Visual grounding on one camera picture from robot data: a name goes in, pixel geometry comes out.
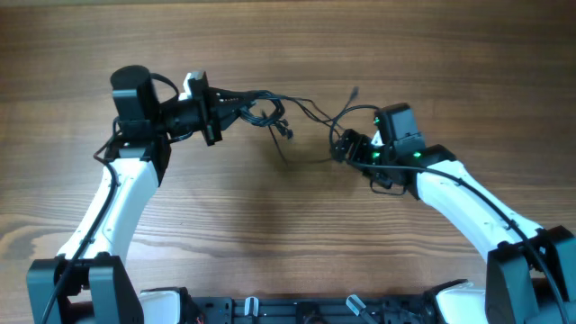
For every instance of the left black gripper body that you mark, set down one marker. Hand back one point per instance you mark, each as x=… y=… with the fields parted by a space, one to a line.
x=209 y=128

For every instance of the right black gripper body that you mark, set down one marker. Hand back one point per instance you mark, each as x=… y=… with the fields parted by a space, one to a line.
x=353 y=147

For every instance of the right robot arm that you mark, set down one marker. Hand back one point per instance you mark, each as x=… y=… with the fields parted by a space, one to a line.
x=530 y=274

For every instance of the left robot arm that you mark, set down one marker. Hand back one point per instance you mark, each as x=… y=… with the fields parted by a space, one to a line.
x=86 y=282

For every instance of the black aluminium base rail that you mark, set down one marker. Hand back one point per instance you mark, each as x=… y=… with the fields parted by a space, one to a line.
x=315 y=310

